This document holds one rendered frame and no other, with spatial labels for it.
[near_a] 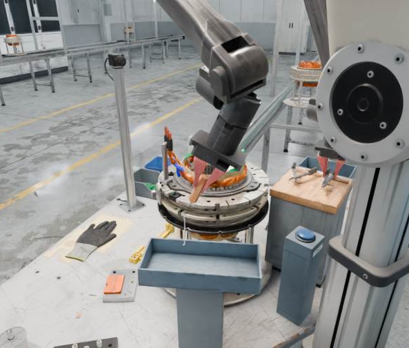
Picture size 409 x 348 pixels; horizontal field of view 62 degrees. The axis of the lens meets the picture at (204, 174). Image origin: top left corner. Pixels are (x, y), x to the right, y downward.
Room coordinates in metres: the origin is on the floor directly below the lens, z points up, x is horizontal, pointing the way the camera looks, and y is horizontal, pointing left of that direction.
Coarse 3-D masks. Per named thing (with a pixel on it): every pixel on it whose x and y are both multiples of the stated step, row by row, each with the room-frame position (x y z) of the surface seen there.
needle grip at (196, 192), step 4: (200, 176) 0.58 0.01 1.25; (204, 176) 0.58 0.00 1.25; (200, 180) 0.58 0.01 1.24; (204, 180) 0.57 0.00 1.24; (196, 184) 0.58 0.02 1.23; (200, 184) 0.58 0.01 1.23; (204, 184) 0.58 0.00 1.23; (196, 188) 0.58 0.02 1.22; (200, 188) 0.57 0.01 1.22; (192, 192) 0.58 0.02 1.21; (196, 192) 0.58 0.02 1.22; (200, 192) 0.58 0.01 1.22; (192, 196) 0.58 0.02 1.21; (196, 196) 0.58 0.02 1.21; (192, 200) 0.58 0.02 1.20; (196, 200) 0.58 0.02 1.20
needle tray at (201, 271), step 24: (168, 240) 0.63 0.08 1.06; (192, 240) 0.63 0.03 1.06; (144, 264) 0.57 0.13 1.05; (168, 264) 0.59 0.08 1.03; (192, 264) 0.59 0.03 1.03; (216, 264) 0.59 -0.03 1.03; (240, 264) 0.59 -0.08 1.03; (192, 288) 0.52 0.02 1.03; (216, 288) 0.52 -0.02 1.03; (240, 288) 0.51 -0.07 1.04; (192, 312) 0.54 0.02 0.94; (216, 312) 0.53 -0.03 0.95; (192, 336) 0.54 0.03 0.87; (216, 336) 0.53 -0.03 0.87
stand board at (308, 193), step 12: (312, 180) 0.93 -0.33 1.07; (276, 192) 0.86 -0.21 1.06; (288, 192) 0.85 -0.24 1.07; (300, 192) 0.85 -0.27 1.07; (312, 192) 0.85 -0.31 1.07; (324, 192) 0.85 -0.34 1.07; (336, 192) 0.85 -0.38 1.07; (300, 204) 0.82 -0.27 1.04; (312, 204) 0.81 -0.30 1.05; (324, 204) 0.79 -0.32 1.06; (336, 204) 0.78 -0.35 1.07
